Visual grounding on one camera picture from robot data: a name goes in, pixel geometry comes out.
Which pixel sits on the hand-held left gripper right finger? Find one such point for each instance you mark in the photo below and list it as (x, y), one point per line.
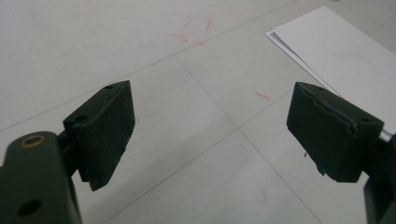
(330, 140)

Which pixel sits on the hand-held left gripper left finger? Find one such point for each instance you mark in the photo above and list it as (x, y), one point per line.
(102, 133)

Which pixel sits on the white paper sheet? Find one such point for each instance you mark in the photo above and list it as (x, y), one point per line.
(342, 56)

